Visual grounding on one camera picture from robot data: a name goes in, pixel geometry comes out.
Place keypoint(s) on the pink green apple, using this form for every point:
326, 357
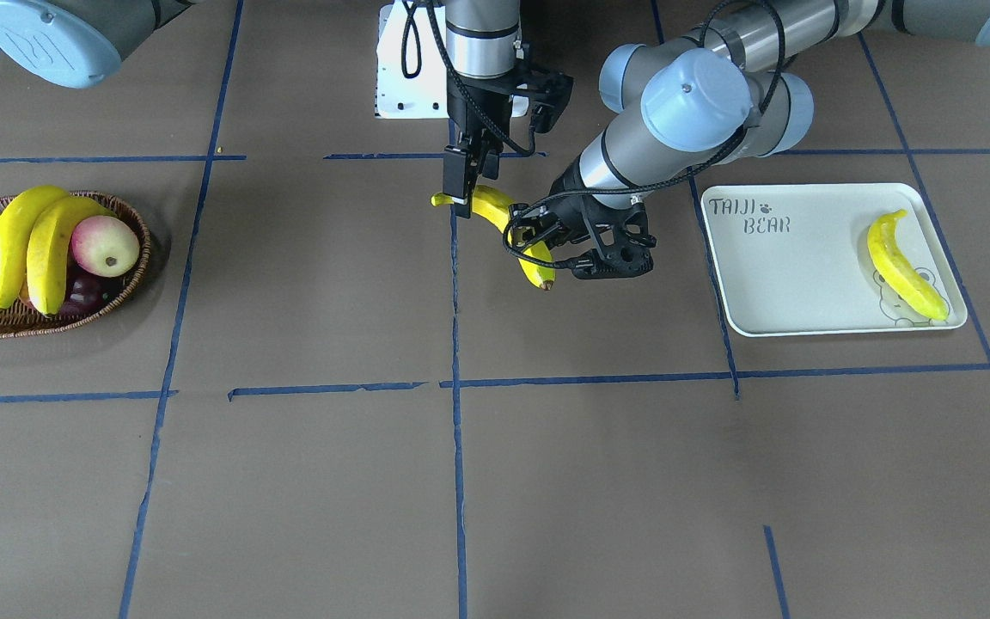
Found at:
105, 246

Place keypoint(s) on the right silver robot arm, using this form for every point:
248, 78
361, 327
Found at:
79, 44

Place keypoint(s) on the curved yellow banana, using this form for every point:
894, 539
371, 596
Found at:
46, 261

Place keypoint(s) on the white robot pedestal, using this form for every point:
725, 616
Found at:
481, 38

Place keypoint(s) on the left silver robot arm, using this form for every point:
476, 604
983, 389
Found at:
718, 93

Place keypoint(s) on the brown wicker basket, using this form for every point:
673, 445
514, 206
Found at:
20, 321

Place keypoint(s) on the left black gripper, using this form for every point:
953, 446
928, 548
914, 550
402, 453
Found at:
579, 204

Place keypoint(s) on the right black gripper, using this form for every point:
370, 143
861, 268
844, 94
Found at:
467, 116

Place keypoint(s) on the cream bear tray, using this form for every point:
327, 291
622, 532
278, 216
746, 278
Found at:
794, 259

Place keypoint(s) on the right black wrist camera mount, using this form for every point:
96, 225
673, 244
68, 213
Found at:
548, 92

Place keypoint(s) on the long yellow banana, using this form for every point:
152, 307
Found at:
16, 223

